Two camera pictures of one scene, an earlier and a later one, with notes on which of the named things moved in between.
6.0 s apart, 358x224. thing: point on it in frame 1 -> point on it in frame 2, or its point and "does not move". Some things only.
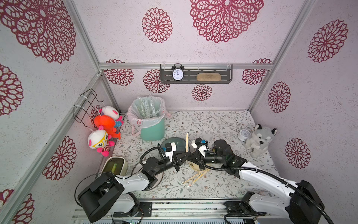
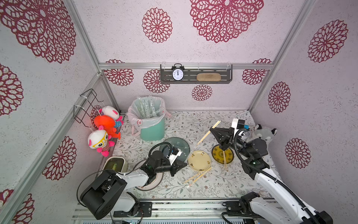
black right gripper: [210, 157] -> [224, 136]
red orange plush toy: [108, 123] does not move
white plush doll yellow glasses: [99, 139] does not move
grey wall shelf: [191, 70] does not move
